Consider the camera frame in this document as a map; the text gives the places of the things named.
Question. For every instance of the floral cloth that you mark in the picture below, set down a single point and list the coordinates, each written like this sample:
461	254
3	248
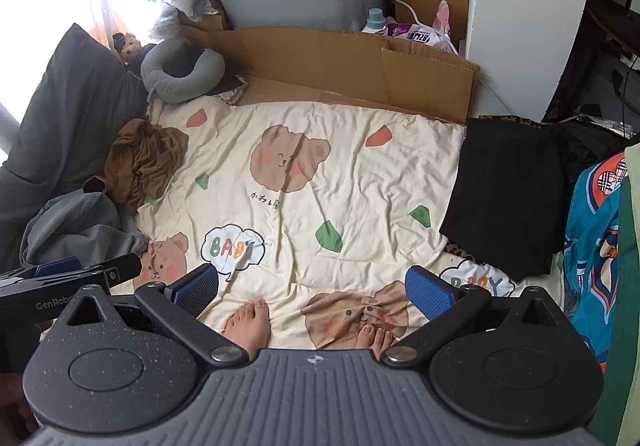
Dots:
231	93

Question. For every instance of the person's foot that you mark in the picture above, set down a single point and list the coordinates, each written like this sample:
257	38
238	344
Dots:
374	338
247	326

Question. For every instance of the person's right foot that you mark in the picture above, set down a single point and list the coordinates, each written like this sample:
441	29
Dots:
374	338

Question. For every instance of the pink bag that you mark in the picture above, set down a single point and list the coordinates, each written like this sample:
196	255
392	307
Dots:
442	18

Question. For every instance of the grey-blue garment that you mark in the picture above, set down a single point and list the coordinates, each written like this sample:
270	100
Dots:
80	226

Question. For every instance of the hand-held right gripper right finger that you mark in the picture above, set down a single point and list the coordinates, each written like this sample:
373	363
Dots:
432	293

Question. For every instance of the black folded cloth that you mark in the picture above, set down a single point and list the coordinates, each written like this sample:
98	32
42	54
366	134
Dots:
505	196

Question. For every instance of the purple and white packet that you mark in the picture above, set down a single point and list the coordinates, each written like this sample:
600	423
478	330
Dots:
415	36

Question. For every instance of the brown plush toy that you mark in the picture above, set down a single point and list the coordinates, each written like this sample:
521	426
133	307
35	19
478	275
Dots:
129	48

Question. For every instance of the flattened cardboard sheet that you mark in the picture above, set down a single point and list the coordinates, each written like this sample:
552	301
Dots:
325	66

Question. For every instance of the cream bear-print blanket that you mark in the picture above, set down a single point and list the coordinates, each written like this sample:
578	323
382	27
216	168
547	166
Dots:
350	176

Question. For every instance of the dark grey pillow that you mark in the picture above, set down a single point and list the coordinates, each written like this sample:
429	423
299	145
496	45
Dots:
65	116

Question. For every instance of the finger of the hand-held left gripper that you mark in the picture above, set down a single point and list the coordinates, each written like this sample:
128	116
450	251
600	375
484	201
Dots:
120	268
52	267

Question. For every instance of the brown printed T-shirt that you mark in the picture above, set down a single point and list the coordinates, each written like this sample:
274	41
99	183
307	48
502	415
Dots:
145	161

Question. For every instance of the teal printed cloth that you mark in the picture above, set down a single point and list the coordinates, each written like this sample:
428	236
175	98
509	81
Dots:
590	251

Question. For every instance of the detergent bottle with blue cap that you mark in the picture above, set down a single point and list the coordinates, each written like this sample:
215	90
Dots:
375	21

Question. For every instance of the green cloth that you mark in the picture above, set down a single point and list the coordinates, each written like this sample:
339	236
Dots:
625	301

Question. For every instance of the grey neck pillow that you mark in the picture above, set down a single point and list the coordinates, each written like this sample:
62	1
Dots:
165	81

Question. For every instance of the person's left foot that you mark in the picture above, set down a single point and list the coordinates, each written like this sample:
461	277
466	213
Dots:
247	326

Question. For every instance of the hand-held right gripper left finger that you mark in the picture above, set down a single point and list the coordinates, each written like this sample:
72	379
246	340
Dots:
197	288

